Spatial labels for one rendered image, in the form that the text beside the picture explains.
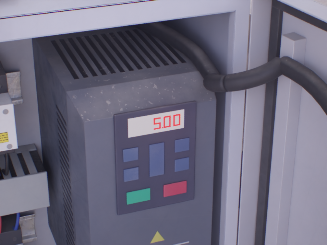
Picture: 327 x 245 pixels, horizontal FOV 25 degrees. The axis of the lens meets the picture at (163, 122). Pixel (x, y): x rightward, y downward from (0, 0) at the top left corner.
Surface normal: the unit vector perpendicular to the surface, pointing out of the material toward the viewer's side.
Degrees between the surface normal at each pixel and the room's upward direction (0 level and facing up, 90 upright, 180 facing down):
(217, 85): 81
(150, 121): 90
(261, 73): 57
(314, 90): 74
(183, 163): 90
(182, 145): 90
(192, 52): 46
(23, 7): 0
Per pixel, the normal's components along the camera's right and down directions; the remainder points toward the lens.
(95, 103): 0.15, -0.61
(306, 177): -0.86, 0.24
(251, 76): -0.27, -0.03
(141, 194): 0.35, 0.44
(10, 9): 0.00, -0.88
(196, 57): -0.59, -0.43
